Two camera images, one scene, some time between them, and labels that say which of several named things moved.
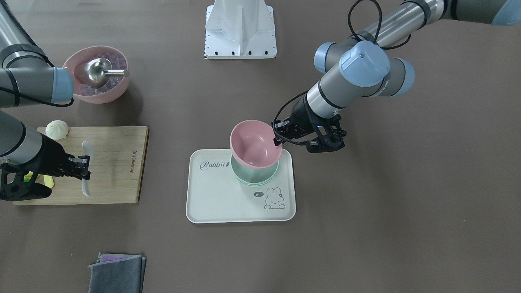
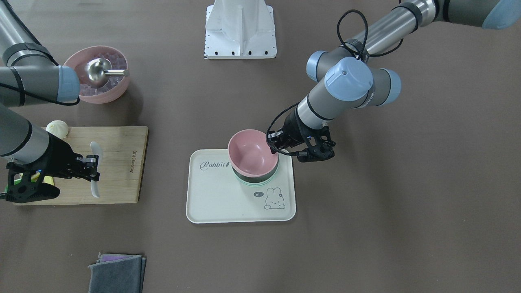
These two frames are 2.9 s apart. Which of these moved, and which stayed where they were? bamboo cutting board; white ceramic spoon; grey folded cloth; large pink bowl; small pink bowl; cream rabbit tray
Moved: white ceramic spoon; small pink bowl
Stayed: cream rabbit tray; large pink bowl; bamboo cutting board; grey folded cloth
